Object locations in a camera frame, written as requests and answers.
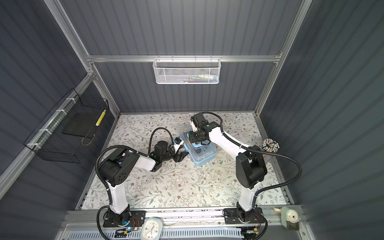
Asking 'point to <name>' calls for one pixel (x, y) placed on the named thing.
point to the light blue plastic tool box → (199, 153)
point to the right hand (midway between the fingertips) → (193, 138)
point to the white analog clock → (151, 228)
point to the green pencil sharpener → (289, 218)
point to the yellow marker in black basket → (100, 118)
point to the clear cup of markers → (270, 146)
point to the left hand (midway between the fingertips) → (185, 148)
